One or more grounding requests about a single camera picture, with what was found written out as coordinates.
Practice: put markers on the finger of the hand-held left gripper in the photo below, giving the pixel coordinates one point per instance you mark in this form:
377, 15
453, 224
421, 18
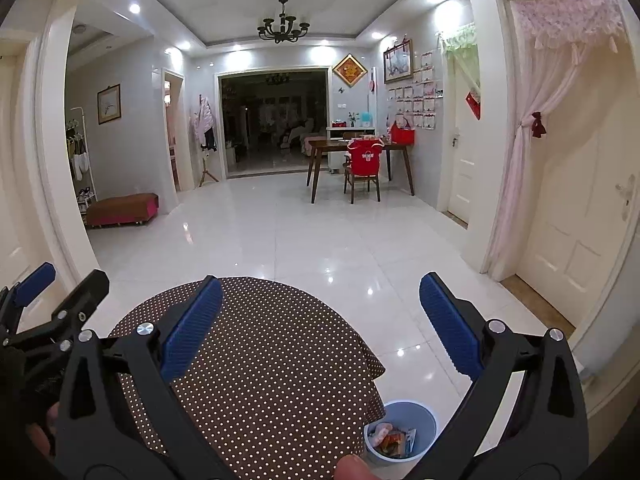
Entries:
35, 282
85, 300

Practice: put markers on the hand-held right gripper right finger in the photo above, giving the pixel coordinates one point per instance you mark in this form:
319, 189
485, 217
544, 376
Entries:
450, 330

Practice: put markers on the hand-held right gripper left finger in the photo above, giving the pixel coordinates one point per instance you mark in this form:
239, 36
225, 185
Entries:
192, 330

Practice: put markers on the blue trash bin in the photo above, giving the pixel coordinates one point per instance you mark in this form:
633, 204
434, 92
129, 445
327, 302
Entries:
422, 420

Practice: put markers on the person's left hand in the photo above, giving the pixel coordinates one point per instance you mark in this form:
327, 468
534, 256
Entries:
45, 430

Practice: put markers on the person's right hand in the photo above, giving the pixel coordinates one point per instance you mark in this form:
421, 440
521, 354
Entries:
354, 470

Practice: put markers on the round polka-dot table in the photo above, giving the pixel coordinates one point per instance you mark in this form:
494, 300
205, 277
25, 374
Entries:
275, 360

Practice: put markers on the red upholstered bench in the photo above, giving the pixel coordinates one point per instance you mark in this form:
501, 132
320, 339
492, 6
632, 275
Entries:
122, 207

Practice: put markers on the white clothes rack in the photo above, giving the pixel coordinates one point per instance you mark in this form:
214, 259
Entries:
80, 160

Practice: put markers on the white narrow door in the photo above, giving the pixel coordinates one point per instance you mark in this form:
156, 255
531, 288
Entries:
462, 175

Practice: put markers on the wooden coat stand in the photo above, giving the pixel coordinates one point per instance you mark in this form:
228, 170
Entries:
207, 172

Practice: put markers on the wooden chair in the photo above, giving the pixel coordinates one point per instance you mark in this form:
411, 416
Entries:
350, 187

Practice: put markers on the white door behind curtain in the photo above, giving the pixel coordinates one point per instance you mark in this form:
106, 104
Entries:
585, 210

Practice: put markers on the pink lace curtain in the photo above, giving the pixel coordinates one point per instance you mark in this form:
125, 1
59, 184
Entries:
525, 160

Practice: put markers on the red chair cover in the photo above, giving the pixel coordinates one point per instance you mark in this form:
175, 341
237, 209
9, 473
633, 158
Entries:
365, 157

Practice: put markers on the small framed picture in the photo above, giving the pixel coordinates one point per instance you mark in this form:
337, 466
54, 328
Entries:
109, 105

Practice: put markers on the red gift bag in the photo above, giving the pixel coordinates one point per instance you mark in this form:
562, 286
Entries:
403, 134

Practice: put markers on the pink jacket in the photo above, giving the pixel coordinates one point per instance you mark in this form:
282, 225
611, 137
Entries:
202, 120

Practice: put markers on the dark glass sliding door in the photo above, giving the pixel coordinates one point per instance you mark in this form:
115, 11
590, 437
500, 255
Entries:
270, 125

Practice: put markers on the wooden dining table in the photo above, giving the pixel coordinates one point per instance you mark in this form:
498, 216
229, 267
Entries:
325, 145

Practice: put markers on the red curtain bow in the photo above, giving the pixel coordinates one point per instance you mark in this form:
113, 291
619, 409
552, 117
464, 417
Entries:
538, 125

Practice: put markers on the light blue desk fan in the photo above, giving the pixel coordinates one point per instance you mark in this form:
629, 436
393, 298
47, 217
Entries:
367, 120

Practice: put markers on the white sideboard cabinet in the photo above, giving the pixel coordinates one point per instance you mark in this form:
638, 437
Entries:
336, 135

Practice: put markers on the red paper door sign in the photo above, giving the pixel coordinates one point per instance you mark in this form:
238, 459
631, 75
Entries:
473, 104

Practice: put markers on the red hanging paddle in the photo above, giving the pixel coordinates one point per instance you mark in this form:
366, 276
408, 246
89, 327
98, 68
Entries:
372, 85

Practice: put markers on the large framed painting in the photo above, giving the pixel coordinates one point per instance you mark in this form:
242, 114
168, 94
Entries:
398, 62

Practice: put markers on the green valance curtain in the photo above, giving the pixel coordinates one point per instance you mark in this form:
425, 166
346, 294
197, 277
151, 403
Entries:
457, 40

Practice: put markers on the black chandelier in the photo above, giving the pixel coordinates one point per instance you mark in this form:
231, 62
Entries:
283, 27

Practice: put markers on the group of wall cards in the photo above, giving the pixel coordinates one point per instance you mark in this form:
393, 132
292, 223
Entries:
425, 100

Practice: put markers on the red diamond wall hanging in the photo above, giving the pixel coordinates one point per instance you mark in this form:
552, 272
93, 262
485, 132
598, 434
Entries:
348, 71

